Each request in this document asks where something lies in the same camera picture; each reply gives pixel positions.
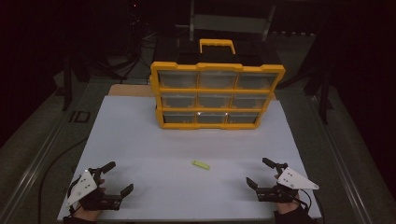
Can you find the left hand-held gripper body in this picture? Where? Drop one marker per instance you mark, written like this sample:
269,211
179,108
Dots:
82,186

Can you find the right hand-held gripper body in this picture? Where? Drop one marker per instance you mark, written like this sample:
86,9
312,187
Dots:
295,182

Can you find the small yellow-green bar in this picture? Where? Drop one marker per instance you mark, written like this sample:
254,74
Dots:
200,165

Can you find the clear plastic organizer drawer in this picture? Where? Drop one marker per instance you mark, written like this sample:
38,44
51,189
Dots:
249,101

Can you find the yellow black drawer organizer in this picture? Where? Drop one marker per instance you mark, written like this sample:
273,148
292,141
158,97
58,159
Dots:
218,66

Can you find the person's right hand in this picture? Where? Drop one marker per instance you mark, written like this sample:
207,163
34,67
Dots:
286,207

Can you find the person's left hand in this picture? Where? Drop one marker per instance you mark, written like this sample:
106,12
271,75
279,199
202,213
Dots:
85,214

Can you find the white table cover sheet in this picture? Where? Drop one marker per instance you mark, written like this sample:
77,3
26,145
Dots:
174,193

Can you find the black floor stand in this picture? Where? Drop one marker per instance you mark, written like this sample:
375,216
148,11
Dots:
323,93
67,84

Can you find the set of clear drawers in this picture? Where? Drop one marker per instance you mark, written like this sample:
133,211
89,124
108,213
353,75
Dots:
179,79

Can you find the black tripod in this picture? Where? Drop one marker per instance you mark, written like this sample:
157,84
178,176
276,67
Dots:
135,46

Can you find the aluminium floor rail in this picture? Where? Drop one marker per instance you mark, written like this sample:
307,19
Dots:
337,155
40,157

